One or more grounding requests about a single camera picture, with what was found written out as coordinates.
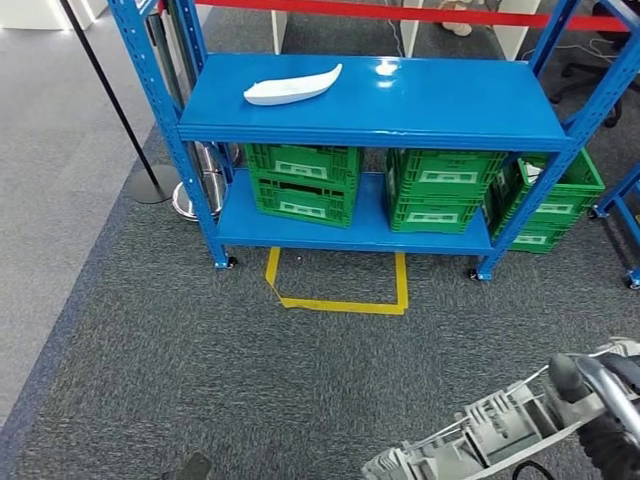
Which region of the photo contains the blue metal shelf rack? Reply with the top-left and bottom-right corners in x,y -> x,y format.
587,162 -> 640,291
107,0 -> 640,284

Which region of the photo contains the green plastic crate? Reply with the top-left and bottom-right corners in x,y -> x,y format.
385,148 -> 507,235
482,148 -> 606,256
244,143 -> 365,230

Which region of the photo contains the white curved plastic part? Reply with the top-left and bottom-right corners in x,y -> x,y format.
243,63 -> 344,107

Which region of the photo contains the red barrier belt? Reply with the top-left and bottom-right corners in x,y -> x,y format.
157,0 -> 630,33

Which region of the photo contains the white floor cable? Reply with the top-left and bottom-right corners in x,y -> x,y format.
387,18 -> 404,58

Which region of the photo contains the silver wheel hubcap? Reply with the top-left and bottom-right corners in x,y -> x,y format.
361,336 -> 640,480

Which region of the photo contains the chrome barrier stanchion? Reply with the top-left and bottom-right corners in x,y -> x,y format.
145,9 -> 229,223
197,140 -> 242,177

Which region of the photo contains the yellow tape square outline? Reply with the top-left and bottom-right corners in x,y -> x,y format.
263,246 -> 410,317

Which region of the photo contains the black office chair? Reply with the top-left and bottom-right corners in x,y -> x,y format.
549,62 -> 626,129

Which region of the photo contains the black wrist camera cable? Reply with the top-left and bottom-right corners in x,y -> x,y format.
511,459 -> 551,480

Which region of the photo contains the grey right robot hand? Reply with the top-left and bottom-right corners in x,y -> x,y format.
547,351 -> 640,435

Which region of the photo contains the person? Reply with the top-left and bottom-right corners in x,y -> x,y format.
437,0 -> 501,38

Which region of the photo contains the white plinth with light strip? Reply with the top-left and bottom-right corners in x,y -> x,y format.
0,0 -> 109,32

